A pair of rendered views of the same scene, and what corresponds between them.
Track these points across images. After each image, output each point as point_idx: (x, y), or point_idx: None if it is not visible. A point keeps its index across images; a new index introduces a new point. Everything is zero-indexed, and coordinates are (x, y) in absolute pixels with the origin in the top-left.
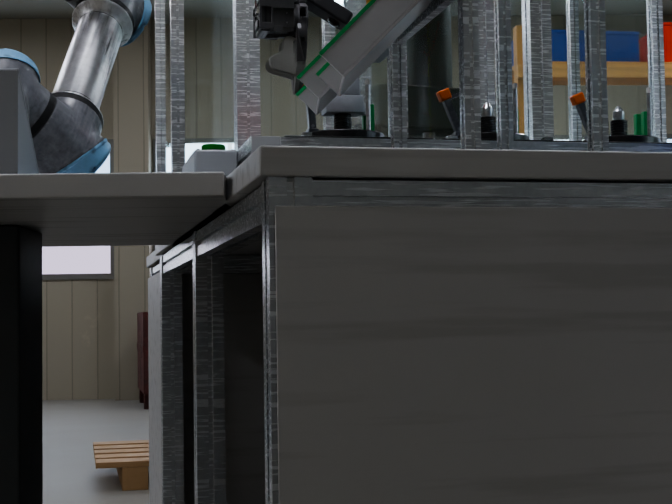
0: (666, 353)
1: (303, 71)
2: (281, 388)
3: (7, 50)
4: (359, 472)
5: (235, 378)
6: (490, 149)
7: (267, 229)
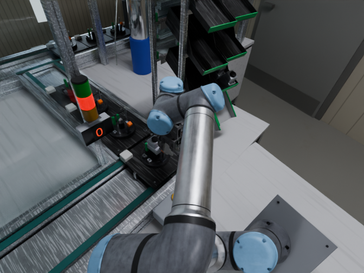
0: None
1: (220, 128)
2: None
3: (261, 236)
4: None
5: None
6: (237, 107)
7: (262, 134)
